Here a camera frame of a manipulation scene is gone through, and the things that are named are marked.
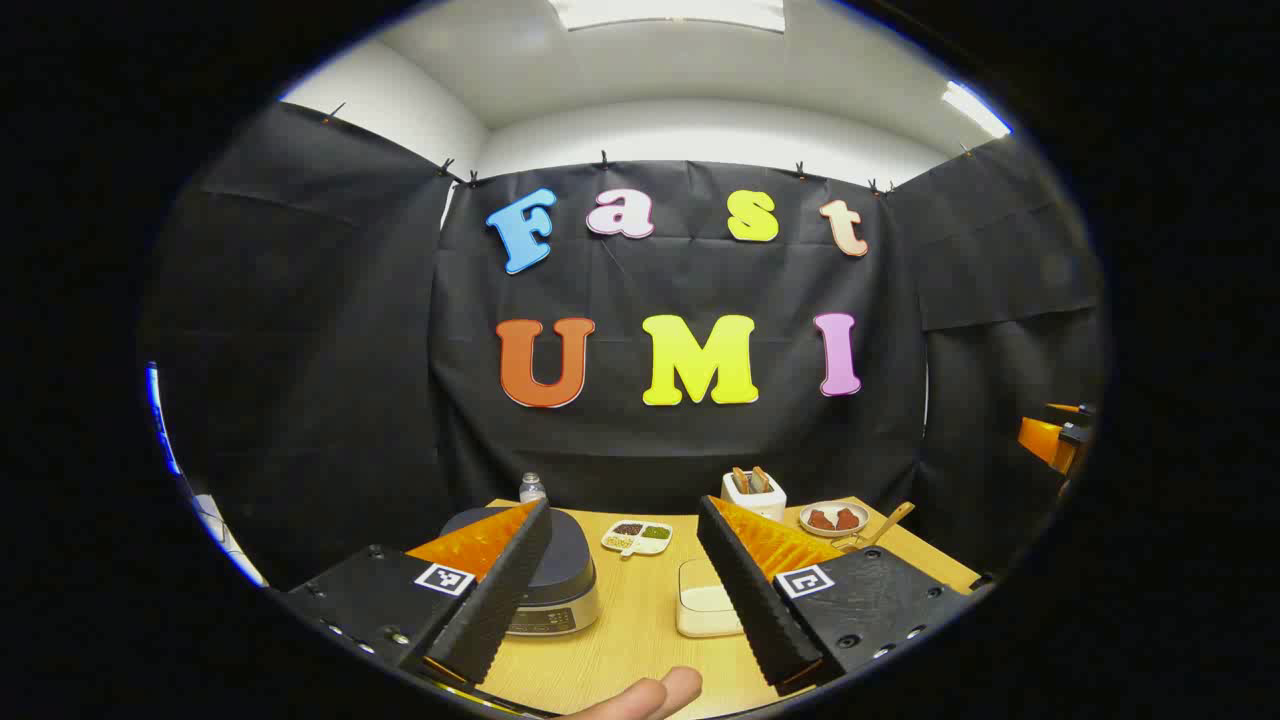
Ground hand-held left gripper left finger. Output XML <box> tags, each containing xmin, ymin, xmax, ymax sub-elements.
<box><xmin>285</xmin><ymin>498</ymin><xmax>554</xmax><ymax>686</ymax></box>

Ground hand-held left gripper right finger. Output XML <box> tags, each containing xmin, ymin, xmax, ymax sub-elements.
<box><xmin>697</xmin><ymin>495</ymin><xmax>976</xmax><ymax>698</ymax></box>

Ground clear container of rice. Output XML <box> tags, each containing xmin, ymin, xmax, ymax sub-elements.
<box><xmin>677</xmin><ymin>558</ymin><xmax>746</xmax><ymax>639</ymax></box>

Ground silver black rice cooker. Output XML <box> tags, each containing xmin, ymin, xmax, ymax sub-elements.
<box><xmin>440</xmin><ymin>505</ymin><xmax>601</xmax><ymax>638</ymax></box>

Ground wooden spoon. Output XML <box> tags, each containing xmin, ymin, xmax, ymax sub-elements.
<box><xmin>840</xmin><ymin>502</ymin><xmax>915</xmax><ymax>551</ymax></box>

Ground white toaster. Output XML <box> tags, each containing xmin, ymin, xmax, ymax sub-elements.
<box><xmin>721</xmin><ymin>470</ymin><xmax>787</xmax><ymax>523</ymax></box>

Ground white round plate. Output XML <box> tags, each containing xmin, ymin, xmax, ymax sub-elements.
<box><xmin>799</xmin><ymin>500</ymin><xmax>870</xmax><ymax>539</ymax></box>

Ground white divided condiment dish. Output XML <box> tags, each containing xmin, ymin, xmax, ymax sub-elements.
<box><xmin>601</xmin><ymin>520</ymin><xmax>673</xmax><ymax>557</ymax></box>

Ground white side desk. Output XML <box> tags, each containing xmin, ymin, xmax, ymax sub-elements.
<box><xmin>190</xmin><ymin>494</ymin><xmax>267</xmax><ymax>587</ymax></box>

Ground narrow ceiling light panel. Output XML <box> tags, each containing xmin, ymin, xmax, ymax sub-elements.
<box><xmin>942</xmin><ymin>80</ymin><xmax>1013</xmax><ymax>139</ymax></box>

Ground large ceiling light panel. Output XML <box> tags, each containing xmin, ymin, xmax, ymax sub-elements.
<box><xmin>548</xmin><ymin>0</ymin><xmax>787</xmax><ymax>33</ymax></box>

